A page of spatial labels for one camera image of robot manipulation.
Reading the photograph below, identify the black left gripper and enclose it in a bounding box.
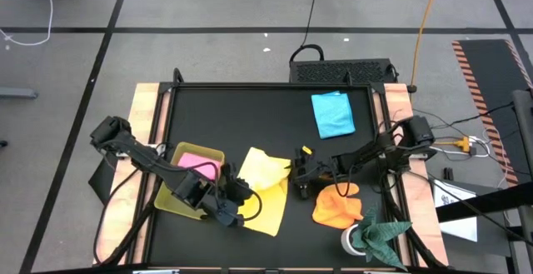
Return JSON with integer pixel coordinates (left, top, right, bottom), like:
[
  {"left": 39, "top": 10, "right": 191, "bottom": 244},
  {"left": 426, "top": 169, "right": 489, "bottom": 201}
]
[{"left": 206, "top": 163, "right": 255, "bottom": 228}]

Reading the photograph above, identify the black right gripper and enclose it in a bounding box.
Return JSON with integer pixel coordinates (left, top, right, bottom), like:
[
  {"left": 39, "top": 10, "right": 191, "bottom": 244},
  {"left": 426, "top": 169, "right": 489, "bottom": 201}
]
[{"left": 294, "top": 145, "right": 341, "bottom": 201}]

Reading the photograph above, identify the yellow microfiber towel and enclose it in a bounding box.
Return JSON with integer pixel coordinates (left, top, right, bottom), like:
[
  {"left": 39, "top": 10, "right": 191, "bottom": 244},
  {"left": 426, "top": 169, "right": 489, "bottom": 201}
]
[{"left": 237, "top": 147, "right": 292, "bottom": 237}]

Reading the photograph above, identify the orange microfiber towel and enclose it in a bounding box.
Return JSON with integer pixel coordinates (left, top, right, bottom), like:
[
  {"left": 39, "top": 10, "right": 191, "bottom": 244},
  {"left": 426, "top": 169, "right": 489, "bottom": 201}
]
[{"left": 311, "top": 182, "right": 364, "bottom": 230}]

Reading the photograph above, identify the pink microfiber towel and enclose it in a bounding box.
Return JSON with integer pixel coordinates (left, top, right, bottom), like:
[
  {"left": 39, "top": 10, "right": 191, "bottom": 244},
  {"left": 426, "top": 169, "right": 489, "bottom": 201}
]
[{"left": 177, "top": 152, "right": 222, "bottom": 182}]

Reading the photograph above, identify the translucent yellow plastic bin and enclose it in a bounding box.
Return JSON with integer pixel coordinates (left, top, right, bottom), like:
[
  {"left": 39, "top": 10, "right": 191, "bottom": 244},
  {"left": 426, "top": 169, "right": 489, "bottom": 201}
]
[{"left": 153, "top": 141, "right": 226, "bottom": 221}]

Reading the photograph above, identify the blue microfiber towel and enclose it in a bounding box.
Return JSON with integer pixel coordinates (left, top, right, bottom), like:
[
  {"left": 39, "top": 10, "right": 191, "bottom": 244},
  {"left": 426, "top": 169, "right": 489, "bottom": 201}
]
[{"left": 311, "top": 91, "right": 357, "bottom": 140}]

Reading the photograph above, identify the white plant pot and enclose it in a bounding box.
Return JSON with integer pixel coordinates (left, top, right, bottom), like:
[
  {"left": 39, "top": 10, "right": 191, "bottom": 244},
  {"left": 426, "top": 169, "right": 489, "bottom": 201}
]
[{"left": 341, "top": 223, "right": 366, "bottom": 257}]

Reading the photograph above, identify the green artificial plant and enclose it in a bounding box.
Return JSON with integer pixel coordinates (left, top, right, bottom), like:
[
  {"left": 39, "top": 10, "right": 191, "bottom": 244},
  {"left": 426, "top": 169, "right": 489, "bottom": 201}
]
[{"left": 351, "top": 207, "right": 413, "bottom": 272}]

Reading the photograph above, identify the black computer case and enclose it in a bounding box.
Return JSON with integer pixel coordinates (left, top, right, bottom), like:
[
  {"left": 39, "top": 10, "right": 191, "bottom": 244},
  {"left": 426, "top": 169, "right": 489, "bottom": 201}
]
[{"left": 289, "top": 58, "right": 399, "bottom": 85}]

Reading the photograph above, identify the light wooden board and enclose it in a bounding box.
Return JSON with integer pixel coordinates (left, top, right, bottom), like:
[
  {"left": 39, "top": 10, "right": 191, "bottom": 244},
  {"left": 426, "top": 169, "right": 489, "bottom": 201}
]
[
  {"left": 382, "top": 82, "right": 450, "bottom": 267},
  {"left": 93, "top": 82, "right": 172, "bottom": 266}
]

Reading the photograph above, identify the black flat panel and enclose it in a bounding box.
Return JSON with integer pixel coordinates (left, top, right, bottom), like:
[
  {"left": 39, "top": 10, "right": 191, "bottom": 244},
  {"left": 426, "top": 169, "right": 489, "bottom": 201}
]
[{"left": 87, "top": 152, "right": 126, "bottom": 207}]

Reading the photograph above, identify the white printed sign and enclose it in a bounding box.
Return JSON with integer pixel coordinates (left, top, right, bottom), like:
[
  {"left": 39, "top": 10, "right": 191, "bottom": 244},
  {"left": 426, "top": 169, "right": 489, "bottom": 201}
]
[{"left": 432, "top": 178, "right": 479, "bottom": 242}]

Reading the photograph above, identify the black beam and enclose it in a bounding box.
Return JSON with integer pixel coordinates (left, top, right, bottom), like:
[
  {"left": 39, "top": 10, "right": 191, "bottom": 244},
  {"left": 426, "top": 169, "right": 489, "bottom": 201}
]
[{"left": 435, "top": 181, "right": 533, "bottom": 224}]

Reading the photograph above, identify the large striped-edge black floor mat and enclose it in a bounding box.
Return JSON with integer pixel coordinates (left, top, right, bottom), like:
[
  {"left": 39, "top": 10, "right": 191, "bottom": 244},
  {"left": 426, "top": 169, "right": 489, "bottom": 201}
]
[{"left": 451, "top": 39, "right": 533, "bottom": 187}]

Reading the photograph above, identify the grey desk foot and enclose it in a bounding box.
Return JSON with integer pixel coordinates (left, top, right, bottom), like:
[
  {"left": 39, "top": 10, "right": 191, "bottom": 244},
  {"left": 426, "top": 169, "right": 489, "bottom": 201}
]
[{"left": 0, "top": 87, "right": 39, "bottom": 99}]

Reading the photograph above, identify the black aluminium table frame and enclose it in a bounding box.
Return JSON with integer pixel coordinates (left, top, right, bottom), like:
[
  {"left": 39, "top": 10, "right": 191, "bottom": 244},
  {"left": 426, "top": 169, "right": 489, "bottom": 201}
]
[{"left": 124, "top": 67, "right": 451, "bottom": 274}]

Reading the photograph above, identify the orange extension cable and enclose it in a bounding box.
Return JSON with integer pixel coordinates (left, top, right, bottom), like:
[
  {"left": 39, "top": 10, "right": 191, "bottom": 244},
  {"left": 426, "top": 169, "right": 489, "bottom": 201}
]
[{"left": 409, "top": 0, "right": 443, "bottom": 94}]

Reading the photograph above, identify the black power cable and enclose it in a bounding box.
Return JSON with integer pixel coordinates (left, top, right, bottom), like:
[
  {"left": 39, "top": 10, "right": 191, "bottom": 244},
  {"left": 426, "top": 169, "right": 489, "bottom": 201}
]
[{"left": 289, "top": 0, "right": 326, "bottom": 65}]

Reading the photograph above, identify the white floor cable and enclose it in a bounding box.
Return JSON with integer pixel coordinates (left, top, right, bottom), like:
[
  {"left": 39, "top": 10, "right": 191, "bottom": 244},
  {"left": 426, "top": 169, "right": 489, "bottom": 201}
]
[{"left": 0, "top": 0, "right": 54, "bottom": 47}]

